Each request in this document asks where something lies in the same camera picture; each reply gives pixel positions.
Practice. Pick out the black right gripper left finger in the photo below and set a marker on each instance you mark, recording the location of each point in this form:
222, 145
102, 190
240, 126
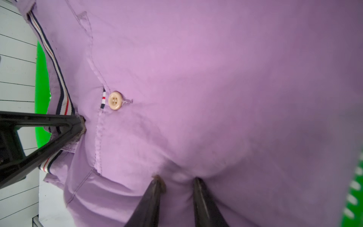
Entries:
146, 213

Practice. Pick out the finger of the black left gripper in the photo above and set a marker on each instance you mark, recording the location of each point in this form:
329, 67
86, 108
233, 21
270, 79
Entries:
30, 140

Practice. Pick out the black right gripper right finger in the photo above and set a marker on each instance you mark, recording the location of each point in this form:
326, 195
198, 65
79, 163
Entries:
206, 212

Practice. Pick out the purple pants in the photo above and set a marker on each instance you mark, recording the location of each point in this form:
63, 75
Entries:
263, 100

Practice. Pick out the green plastic basket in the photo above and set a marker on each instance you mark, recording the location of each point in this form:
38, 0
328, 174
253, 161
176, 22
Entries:
42, 95

